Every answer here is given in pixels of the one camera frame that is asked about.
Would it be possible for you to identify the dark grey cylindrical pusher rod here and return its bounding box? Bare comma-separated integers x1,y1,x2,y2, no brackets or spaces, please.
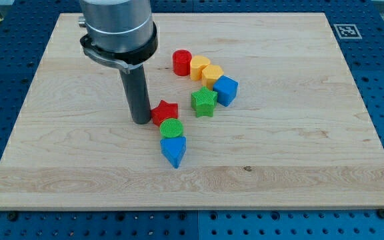
119,65,151,125

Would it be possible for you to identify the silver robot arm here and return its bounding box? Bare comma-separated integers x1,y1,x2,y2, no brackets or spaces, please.
79,0,158,124

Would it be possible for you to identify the red star block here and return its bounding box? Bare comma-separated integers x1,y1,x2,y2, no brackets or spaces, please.
151,100,179,127

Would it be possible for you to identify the green star block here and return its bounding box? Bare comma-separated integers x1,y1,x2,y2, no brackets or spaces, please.
191,87,218,117

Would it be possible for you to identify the red cylinder block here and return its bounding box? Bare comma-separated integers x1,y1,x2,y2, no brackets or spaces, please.
172,49,192,76

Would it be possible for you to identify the green cylinder block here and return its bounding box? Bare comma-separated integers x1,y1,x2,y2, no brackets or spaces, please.
159,118,183,139

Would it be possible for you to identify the yellow heart block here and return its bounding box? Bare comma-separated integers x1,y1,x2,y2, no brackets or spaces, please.
189,55,211,81

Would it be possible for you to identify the blue triangle block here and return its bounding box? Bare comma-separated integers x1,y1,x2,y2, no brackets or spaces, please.
160,137,187,169

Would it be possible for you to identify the yellow hexagon block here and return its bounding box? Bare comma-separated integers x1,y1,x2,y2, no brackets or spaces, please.
201,65,224,90

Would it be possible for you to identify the blue cube block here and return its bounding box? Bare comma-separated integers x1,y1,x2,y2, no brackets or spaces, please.
213,75,239,107

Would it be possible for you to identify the wooden board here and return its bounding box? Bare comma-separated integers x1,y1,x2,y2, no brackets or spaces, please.
0,13,384,211

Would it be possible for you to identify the white fiducial marker tag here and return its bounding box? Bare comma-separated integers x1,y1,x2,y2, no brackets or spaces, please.
333,23,362,39

